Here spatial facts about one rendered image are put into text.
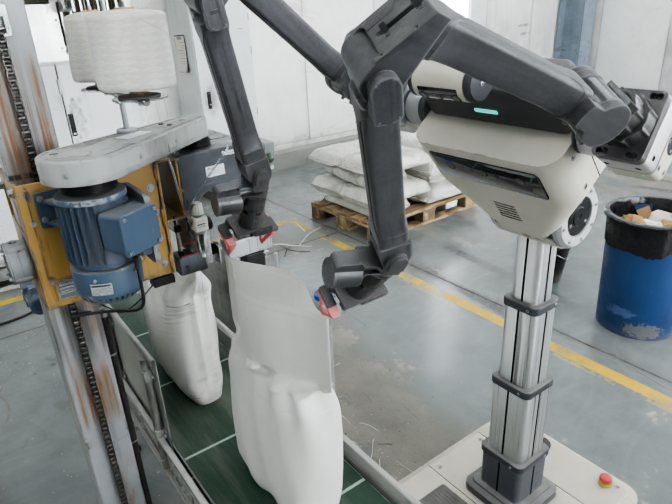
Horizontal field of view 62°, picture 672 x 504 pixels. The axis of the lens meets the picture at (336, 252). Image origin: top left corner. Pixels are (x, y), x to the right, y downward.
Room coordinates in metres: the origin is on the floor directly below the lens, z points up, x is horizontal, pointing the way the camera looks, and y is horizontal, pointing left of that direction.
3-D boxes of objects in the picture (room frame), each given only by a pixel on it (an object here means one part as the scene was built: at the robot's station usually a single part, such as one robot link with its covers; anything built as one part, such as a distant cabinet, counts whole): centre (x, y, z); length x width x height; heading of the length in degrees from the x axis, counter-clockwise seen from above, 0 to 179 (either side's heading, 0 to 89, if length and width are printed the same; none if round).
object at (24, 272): (1.26, 0.78, 1.14); 0.11 x 0.06 x 0.11; 36
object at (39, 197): (1.22, 0.61, 1.27); 0.12 x 0.09 x 0.09; 126
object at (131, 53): (1.27, 0.41, 1.61); 0.17 x 0.17 x 0.17
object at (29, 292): (2.66, 1.57, 0.35); 0.30 x 0.15 x 0.15; 36
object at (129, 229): (1.13, 0.44, 1.25); 0.10 x 0.08 x 0.12; 151
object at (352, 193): (4.29, -0.42, 0.32); 0.66 x 0.43 x 0.15; 128
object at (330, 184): (4.61, -0.18, 0.32); 0.67 x 0.42 x 0.14; 129
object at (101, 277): (1.18, 0.53, 1.21); 0.15 x 0.15 x 0.25
